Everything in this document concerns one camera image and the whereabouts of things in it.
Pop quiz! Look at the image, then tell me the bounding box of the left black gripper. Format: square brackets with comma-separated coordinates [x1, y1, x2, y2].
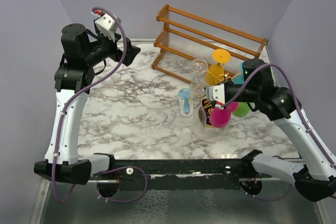
[84, 29, 140, 66]

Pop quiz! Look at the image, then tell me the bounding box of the blue plastic wine glass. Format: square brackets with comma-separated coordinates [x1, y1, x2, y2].
[232, 61, 244, 84]

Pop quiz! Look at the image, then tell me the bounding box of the green plastic wine glass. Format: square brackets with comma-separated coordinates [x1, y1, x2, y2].
[232, 102, 250, 118]

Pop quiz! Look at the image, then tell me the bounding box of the yellow plastic wine glass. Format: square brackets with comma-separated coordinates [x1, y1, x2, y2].
[204, 49, 231, 86]

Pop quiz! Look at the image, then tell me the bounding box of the pink plastic wine glass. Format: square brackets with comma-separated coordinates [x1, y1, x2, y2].
[209, 102, 239, 128]

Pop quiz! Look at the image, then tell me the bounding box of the clear wine glass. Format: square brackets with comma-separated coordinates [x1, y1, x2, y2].
[189, 59, 208, 98]
[192, 83, 208, 133]

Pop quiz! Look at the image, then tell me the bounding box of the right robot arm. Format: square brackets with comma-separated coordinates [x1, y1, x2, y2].
[219, 59, 335, 202]

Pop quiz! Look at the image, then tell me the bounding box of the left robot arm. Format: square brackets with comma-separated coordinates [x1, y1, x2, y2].
[34, 17, 140, 185]

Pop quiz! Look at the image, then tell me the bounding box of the wooden two-tier rack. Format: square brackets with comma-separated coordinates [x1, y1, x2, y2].
[152, 4, 267, 83]

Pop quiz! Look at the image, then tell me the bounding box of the blue tool in blister pack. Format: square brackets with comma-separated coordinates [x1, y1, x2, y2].
[178, 88, 194, 118]

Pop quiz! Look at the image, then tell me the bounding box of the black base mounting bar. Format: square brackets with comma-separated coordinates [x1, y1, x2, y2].
[93, 158, 265, 191]

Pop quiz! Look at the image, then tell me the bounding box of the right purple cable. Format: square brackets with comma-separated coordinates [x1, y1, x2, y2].
[222, 62, 336, 202]

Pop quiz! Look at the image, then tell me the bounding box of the purple cable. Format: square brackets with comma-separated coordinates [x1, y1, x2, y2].
[51, 6, 149, 204]
[222, 62, 336, 202]

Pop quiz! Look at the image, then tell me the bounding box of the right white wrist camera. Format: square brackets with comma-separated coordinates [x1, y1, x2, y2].
[206, 83, 226, 110]

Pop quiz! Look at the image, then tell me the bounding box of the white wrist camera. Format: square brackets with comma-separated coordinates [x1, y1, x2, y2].
[91, 10, 119, 42]
[206, 83, 226, 110]

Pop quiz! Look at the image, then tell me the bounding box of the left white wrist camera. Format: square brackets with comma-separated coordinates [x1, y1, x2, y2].
[91, 10, 119, 42]

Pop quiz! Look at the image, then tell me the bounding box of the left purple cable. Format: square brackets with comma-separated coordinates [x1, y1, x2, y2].
[51, 6, 149, 204]

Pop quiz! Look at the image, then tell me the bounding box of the gold wire wine glass rack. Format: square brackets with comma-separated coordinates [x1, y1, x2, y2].
[193, 70, 238, 129]

